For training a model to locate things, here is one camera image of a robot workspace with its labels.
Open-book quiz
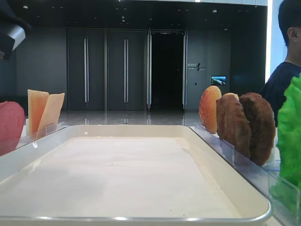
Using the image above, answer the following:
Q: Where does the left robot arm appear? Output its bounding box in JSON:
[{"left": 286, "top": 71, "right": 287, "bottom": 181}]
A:
[{"left": 0, "top": 0, "right": 32, "bottom": 60}]

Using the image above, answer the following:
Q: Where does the brown meat patty inner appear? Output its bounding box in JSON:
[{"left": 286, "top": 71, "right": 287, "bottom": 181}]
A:
[{"left": 216, "top": 93, "right": 251, "bottom": 159}]

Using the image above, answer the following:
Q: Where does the yellow cheese slice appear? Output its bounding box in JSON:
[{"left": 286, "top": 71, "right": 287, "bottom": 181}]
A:
[{"left": 38, "top": 93, "right": 65, "bottom": 131}]

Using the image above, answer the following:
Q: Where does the dark meat patty outer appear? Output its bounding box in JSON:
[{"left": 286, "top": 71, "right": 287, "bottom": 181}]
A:
[{"left": 239, "top": 92, "right": 276, "bottom": 166}]

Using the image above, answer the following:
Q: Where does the orange cheese slice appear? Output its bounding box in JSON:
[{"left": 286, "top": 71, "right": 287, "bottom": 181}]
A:
[{"left": 27, "top": 89, "right": 49, "bottom": 134}]

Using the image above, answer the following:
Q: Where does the green lettuce leaf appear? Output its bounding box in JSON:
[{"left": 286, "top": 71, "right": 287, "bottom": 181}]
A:
[{"left": 270, "top": 77, "right": 301, "bottom": 215}]

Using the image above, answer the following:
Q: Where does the golden bun half inner right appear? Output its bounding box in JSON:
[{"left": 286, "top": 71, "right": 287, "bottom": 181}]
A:
[{"left": 199, "top": 86, "right": 222, "bottom": 134}]

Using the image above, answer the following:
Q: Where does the golden bun half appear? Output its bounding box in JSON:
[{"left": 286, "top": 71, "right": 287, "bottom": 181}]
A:
[
  {"left": 222, "top": 92, "right": 239, "bottom": 101},
  {"left": 199, "top": 86, "right": 222, "bottom": 134}
]

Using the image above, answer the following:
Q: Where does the golden bun half outer right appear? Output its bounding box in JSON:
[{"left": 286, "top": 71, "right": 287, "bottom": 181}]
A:
[{"left": 222, "top": 92, "right": 239, "bottom": 101}]

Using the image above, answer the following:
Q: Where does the white rectangular tray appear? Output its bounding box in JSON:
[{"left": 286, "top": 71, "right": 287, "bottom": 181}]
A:
[{"left": 0, "top": 125, "right": 273, "bottom": 226}]

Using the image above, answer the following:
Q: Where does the person in dark shirt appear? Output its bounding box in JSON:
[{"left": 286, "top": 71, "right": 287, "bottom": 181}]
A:
[{"left": 260, "top": 0, "right": 301, "bottom": 127}]

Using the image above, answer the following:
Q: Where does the wall display screen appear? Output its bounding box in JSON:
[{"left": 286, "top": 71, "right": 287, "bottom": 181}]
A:
[{"left": 210, "top": 76, "right": 227, "bottom": 86}]

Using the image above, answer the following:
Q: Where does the clear rail left long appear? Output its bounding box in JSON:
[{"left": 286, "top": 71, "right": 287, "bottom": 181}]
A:
[{"left": 0, "top": 122, "right": 66, "bottom": 156}]

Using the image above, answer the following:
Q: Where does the clear rail long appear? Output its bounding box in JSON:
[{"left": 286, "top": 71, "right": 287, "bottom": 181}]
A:
[
  {"left": 191, "top": 123, "right": 301, "bottom": 226},
  {"left": 0, "top": 122, "right": 66, "bottom": 156}
]

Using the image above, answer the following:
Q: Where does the clear rail right long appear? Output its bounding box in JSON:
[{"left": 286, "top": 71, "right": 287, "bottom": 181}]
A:
[{"left": 191, "top": 123, "right": 301, "bottom": 226}]

